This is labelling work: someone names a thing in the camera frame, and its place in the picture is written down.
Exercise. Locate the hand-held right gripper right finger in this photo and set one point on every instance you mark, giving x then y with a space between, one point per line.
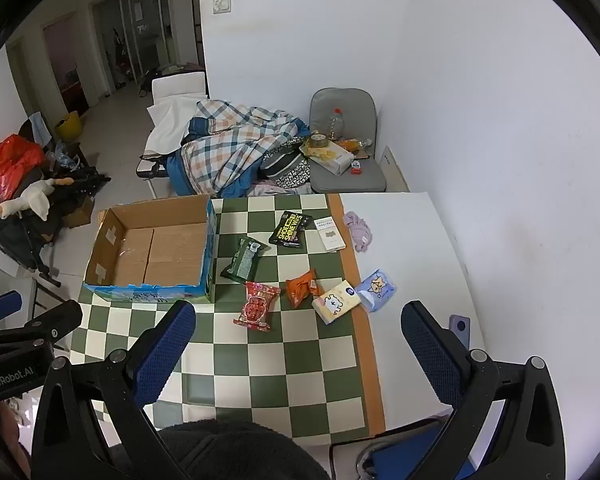
430 355

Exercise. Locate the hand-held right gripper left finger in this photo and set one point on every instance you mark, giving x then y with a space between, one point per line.
165 355

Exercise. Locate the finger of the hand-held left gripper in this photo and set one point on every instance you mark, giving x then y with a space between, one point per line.
0 307
45 322

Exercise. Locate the purple towel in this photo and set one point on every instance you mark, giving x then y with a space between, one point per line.
357 230

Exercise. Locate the white tissue box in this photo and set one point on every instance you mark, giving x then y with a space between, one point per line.
330 237

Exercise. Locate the person's left forearm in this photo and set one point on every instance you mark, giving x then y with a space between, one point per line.
15 445

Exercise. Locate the purple phone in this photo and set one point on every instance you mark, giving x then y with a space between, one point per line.
459 327

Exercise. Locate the black folding cart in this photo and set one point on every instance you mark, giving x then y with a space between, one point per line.
15 240

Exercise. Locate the blue cat tissue pack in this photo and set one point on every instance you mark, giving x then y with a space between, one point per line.
375 290

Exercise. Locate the blue chair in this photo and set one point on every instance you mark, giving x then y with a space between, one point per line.
410 447

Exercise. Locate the red snack packet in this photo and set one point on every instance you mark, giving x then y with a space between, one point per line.
256 307

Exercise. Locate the white cartoon tissue pack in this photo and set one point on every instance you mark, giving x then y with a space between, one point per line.
332 302

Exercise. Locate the small brown cardboard box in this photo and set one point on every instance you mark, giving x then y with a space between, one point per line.
79 215

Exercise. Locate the green checkered tablecloth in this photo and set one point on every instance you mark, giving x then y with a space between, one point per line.
280 360

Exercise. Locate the white goose plush toy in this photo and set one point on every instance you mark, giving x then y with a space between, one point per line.
35 197

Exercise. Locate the dark fuzzy clothing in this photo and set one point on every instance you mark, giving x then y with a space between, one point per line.
230 452

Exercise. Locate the green wipes packet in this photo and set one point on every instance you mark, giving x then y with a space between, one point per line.
242 260

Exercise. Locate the red plastic bag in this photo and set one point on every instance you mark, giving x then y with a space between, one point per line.
5 165

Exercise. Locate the orange snack packet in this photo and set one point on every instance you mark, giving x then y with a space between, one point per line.
300 290

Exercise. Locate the black wipes packet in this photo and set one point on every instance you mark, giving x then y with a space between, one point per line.
289 229

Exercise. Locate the white board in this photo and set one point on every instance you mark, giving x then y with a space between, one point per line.
395 170

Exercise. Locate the yellow bucket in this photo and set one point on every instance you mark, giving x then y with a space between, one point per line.
69 127

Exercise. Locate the pink cloth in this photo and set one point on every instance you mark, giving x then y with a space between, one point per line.
275 190

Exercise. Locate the plaid blanket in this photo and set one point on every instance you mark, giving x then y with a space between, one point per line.
230 155

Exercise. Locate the white yellow tissue pack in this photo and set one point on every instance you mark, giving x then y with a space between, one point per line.
330 157

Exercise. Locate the black white patterned cloth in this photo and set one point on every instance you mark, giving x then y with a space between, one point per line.
292 172

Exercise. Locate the tape roll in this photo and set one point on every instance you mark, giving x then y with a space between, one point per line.
319 141

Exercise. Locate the clear plastic bottle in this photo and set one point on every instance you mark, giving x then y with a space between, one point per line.
336 125

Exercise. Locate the grey padded chair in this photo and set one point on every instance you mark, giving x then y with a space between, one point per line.
350 105

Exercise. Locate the glass sliding door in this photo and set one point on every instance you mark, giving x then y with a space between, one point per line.
130 35

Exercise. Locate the white wall switch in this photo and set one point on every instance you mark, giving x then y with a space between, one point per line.
221 5

